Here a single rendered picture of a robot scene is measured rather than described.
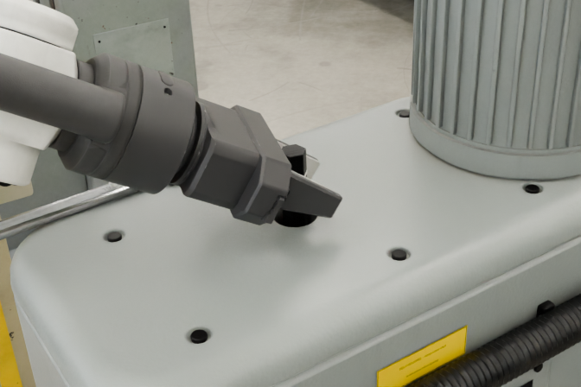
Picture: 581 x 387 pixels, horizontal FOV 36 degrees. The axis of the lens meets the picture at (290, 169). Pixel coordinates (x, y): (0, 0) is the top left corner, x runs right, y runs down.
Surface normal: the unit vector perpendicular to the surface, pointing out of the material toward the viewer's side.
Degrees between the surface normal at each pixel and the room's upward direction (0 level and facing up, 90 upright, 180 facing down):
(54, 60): 70
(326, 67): 0
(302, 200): 90
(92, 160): 108
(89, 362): 27
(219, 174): 90
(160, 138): 75
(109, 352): 0
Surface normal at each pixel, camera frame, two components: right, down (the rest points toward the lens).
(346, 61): -0.04, -0.86
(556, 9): -0.06, 0.52
